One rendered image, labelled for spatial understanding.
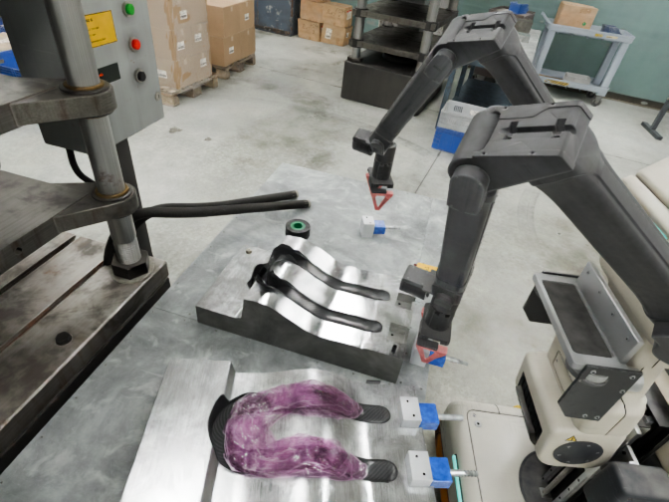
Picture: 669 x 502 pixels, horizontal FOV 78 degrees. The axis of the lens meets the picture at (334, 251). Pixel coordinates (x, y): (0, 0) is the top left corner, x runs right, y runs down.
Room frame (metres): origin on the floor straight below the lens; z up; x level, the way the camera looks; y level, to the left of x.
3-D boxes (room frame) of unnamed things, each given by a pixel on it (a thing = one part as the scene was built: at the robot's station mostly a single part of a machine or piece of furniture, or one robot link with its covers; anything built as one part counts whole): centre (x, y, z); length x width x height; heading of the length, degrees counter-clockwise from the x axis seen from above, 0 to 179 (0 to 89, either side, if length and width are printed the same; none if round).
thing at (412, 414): (0.47, -0.24, 0.86); 0.13 x 0.05 x 0.05; 96
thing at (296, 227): (1.08, 0.13, 0.82); 0.08 x 0.08 x 0.04
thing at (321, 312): (0.73, 0.03, 0.92); 0.35 x 0.16 x 0.09; 79
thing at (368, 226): (1.15, -0.14, 0.83); 0.13 x 0.05 x 0.05; 100
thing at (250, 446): (0.39, 0.03, 0.90); 0.26 x 0.18 x 0.08; 96
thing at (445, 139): (3.88, -1.12, 0.11); 0.61 x 0.41 x 0.22; 71
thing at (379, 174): (1.14, -0.11, 1.04); 0.10 x 0.07 x 0.07; 10
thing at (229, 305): (0.75, 0.04, 0.87); 0.50 x 0.26 x 0.14; 79
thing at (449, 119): (3.88, -1.12, 0.28); 0.61 x 0.41 x 0.15; 71
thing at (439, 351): (0.63, -0.24, 0.88); 0.07 x 0.07 x 0.09; 79
